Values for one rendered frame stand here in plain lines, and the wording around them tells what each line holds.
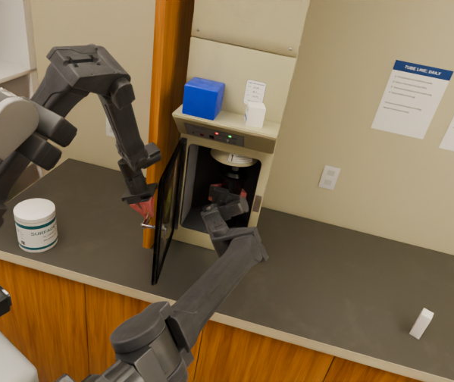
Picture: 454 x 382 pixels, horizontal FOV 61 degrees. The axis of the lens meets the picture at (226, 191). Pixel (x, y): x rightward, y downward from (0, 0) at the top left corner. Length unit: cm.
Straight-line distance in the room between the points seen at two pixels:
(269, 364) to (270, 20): 113
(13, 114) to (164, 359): 36
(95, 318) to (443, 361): 121
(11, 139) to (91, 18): 137
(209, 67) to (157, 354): 89
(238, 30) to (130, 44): 71
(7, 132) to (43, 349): 149
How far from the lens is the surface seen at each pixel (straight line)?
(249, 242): 81
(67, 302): 162
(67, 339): 180
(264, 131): 116
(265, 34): 119
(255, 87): 122
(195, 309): 64
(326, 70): 164
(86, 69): 72
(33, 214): 147
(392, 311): 158
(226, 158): 135
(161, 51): 118
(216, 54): 123
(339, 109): 168
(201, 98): 115
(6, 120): 52
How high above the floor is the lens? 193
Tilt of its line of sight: 31 degrees down
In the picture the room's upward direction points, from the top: 10 degrees clockwise
